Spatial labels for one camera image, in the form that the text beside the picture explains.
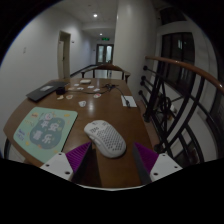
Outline small black charger block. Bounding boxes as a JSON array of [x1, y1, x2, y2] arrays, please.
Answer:
[[54, 86, 67, 96]]

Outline black railing with wooden handrail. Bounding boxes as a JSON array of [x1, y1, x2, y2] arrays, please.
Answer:
[[137, 55, 224, 162]]

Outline wooden armchair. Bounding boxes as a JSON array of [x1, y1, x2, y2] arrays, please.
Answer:
[[80, 63, 132, 85]]

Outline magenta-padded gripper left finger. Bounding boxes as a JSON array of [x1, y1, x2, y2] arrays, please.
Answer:
[[39, 141, 98, 186]]

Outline white side door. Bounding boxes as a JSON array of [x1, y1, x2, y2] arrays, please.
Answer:
[[56, 30, 72, 80]]

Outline green printed mouse pad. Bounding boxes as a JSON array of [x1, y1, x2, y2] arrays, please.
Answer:
[[12, 106, 79, 164]]

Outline ceiling lights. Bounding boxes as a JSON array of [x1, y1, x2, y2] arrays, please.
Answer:
[[92, 12, 105, 36]]

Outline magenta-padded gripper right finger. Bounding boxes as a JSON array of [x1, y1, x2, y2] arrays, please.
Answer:
[[132, 142, 184, 186]]

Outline white perforated computer mouse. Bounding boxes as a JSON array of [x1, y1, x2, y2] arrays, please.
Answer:
[[83, 119, 127, 159]]

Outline white notepad with pen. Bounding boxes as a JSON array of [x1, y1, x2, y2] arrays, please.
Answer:
[[120, 95, 138, 109]]

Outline glazed double door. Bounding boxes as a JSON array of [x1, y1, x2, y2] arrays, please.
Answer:
[[95, 43, 115, 65]]

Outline dark closed laptop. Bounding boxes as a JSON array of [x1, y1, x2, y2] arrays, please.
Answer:
[[25, 80, 70, 103]]

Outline dark framed window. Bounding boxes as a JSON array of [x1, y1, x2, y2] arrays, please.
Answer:
[[159, 31, 196, 92]]

